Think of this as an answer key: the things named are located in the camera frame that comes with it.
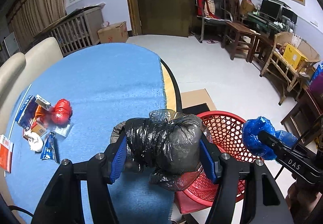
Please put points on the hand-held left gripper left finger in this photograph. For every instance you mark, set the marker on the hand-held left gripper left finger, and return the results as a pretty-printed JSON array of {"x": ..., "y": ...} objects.
[{"x": 118, "y": 161}]

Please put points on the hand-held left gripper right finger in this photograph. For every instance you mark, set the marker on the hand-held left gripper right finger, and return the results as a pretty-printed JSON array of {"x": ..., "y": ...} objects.
[{"x": 209, "y": 162}]

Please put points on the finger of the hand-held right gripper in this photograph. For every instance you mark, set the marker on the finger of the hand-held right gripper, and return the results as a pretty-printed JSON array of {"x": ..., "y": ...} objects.
[{"x": 271, "y": 142}]

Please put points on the blue plastic bag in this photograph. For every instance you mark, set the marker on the blue plastic bag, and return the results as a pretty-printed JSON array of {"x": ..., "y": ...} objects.
[{"x": 252, "y": 135}]

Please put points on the red plastic basket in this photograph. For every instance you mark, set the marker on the red plastic basket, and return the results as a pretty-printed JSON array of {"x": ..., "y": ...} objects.
[{"x": 227, "y": 128}]

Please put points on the black plastic bag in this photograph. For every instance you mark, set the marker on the black plastic bag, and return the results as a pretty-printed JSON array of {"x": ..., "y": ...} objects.
[{"x": 164, "y": 143}]

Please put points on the blue printed packet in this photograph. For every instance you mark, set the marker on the blue printed packet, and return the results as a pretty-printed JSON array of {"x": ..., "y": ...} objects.
[{"x": 50, "y": 149}]

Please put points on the white tissue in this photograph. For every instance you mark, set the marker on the white tissue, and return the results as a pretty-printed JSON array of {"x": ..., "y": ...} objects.
[{"x": 34, "y": 140}]

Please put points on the white long box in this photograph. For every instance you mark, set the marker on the white long box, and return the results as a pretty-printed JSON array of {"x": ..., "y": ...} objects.
[{"x": 42, "y": 101}]

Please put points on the blue carton box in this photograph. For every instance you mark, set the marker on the blue carton box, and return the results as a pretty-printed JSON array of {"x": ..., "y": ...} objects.
[{"x": 25, "y": 113}]

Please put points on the red and white box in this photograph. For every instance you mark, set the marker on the red and white box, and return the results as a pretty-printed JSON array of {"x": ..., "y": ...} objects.
[{"x": 5, "y": 153}]

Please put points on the person's right hand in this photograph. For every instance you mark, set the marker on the person's right hand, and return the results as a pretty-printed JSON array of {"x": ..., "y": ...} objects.
[{"x": 300, "y": 197}]

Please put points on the dark wooden cabinet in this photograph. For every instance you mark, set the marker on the dark wooden cabinet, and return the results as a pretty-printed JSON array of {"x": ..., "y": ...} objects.
[{"x": 302, "y": 113}]

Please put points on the black mat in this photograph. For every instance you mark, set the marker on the black mat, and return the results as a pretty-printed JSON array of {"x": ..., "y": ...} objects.
[{"x": 196, "y": 109}]

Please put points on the clear plastic wrapper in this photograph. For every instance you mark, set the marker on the clear plastic wrapper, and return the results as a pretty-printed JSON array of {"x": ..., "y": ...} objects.
[{"x": 61, "y": 130}]

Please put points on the flat cardboard sheet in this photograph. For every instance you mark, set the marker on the flat cardboard sheet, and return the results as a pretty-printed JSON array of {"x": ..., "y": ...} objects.
[{"x": 195, "y": 96}]

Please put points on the purple bag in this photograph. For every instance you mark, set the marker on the purple bag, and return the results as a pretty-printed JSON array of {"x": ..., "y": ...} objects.
[{"x": 317, "y": 82}]

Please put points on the red plastic bag ball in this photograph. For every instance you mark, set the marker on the red plastic bag ball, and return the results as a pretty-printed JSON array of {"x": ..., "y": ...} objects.
[{"x": 61, "y": 111}]

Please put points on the wicker chair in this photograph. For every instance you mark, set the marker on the wicker chair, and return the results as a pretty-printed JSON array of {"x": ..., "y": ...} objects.
[{"x": 275, "y": 62}]

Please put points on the round wooden table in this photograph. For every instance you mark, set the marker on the round wooden table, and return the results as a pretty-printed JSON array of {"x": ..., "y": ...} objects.
[{"x": 169, "y": 87}]

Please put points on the small brown cardboard box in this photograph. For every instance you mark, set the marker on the small brown cardboard box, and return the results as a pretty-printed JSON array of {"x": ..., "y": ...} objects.
[{"x": 39, "y": 129}]

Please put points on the blue tablecloth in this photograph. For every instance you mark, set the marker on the blue tablecloth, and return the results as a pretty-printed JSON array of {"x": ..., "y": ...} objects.
[{"x": 101, "y": 75}]

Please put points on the yellow box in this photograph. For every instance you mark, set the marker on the yellow box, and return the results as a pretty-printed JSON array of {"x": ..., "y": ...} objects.
[{"x": 294, "y": 56}]

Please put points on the orange packet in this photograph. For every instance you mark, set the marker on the orange packet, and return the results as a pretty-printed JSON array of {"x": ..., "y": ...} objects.
[{"x": 41, "y": 114}]

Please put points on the pink slipper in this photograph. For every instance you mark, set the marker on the pink slipper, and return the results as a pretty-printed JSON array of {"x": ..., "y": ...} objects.
[{"x": 212, "y": 42}]

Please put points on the wooden side table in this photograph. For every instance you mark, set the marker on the wooden side table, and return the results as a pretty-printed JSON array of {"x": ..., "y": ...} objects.
[{"x": 239, "y": 29}]

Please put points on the glass computer desk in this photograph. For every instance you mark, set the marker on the glass computer desk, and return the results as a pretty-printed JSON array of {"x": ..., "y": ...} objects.
[{"x": 262, "y": 23}]

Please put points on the small computer monitor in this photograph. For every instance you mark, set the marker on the small computer monitor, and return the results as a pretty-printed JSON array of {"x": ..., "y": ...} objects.
[{"x": 289, "y": 16}]

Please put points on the large cardboard box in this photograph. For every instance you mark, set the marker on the large cardboard box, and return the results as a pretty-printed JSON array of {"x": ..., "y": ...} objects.
[{"x": 112, "y": 33}]

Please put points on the beige leather sofa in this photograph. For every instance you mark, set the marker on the beige leather sofa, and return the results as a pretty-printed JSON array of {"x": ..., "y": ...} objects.
[{"x": 37, "y": 60}]

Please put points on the large computer monitor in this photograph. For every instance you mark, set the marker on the large computer monitor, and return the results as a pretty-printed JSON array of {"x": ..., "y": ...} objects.
[{"x": 270, "y": 8}]

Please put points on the tan cardboard box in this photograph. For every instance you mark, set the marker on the tan cardboard box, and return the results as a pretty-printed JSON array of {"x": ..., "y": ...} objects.
[{"x": 247, "y": 7}]

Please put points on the wooden crib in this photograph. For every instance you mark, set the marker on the wooden crib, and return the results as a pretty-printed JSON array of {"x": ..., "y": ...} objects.
[{"x": 73, "y": 29}]

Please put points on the red striped cloth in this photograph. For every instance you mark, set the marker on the red striped cloth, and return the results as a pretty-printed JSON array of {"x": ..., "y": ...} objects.
[{"x": 204, "y": 3}]

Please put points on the white panel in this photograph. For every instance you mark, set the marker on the white panel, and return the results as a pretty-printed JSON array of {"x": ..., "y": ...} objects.
[{"x": 11, "y": 43}]

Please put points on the metal frame chair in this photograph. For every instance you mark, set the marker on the metal frame chair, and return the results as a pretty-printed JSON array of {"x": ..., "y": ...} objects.
[{"x": 214, "y": 22}]

